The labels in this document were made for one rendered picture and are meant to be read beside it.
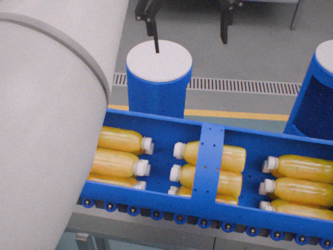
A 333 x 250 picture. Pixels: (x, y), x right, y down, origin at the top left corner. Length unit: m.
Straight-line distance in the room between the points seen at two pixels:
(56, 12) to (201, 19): 3.62
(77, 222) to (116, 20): 1.10
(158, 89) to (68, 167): 1.33
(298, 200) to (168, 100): 0.69
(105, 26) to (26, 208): 0.13
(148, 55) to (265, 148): 0.66
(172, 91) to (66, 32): 1.33
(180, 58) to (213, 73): 1.58
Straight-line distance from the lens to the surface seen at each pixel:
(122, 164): 1.08
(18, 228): 0.17
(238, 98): 2.98
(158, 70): 1.53
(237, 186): 1.06
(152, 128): 1.23
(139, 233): 1.28
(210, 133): 1.04
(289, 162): 1.16
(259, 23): 3.90
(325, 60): 1.76
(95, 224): 1.30
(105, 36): 0.25
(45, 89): 0.19
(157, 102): 1.56
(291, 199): 1.17
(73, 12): 0.24
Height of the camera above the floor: 2.01
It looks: 48 degrees down
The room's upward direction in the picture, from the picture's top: 2 degrees clockwise
